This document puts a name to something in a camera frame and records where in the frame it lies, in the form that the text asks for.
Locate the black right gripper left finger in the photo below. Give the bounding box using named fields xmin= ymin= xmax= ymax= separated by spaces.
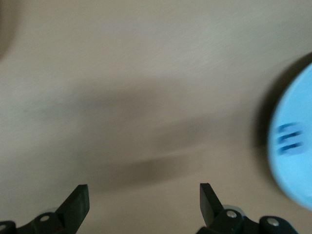
xmin=0 ymin=184 xmax=90 ymax=234

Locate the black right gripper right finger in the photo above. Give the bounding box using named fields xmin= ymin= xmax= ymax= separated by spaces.
xmin=196 ymin=182 xmax=299 ymax=234

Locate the dark blue letter m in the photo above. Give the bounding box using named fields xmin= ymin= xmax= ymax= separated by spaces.
xmin=276 ymin=122 xmax=305 ymax=155

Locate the blue plate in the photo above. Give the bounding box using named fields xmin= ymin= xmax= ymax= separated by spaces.
xmin=267 ymin=60 xmax=312 ymax=212

